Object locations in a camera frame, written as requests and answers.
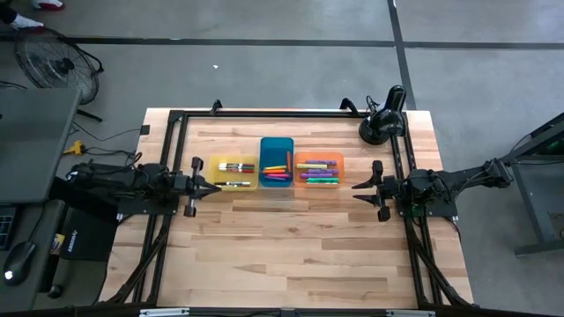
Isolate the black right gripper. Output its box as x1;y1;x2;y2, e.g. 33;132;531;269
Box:
351;158;404;223

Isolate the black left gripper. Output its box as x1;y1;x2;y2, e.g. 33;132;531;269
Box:
171;156;223;219

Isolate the yellow plastic bin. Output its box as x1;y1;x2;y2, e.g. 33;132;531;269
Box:
207;153;260;192

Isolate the orange plastic bin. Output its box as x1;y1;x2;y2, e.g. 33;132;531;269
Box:
293;151;345;189

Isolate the black desk lamp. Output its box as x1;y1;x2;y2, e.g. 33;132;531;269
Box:
358;84;408;147

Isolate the teal blue plastic bin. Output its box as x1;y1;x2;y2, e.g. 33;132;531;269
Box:
258;136;295;188

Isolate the black Husky case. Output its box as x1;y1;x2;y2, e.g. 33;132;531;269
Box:
58;206;119;263

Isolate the yellow connector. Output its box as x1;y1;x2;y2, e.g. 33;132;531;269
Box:
63;139;88;156

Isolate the yellow label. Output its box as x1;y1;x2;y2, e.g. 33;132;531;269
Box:
50;232;66;255

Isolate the black metal stand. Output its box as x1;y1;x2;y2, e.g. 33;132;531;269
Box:
484;112;564;257

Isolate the grey monitor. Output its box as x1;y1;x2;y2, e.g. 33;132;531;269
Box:
0;86;84;205

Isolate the black floor fan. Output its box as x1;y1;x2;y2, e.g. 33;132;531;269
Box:
14;26;106;123

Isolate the black computer mouse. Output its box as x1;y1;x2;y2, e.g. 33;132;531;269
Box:
3;240;38;287

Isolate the black keyboard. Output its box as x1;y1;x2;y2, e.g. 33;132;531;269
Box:
0;205;19;251

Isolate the person's foot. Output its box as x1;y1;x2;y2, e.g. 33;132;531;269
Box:
0;4;45;32
30;0;66;11

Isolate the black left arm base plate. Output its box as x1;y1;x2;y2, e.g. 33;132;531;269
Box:
115;195;181;217

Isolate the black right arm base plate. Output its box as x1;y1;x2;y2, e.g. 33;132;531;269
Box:
397;181;467;218

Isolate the black metal table frame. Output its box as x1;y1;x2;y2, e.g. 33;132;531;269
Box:
99;108;476;309

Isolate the black floor cable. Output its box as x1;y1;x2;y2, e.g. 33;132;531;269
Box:
70;121;143;156

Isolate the silver metal bracket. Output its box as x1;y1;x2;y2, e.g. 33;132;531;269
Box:
138;307;190;317
385;309;436;317

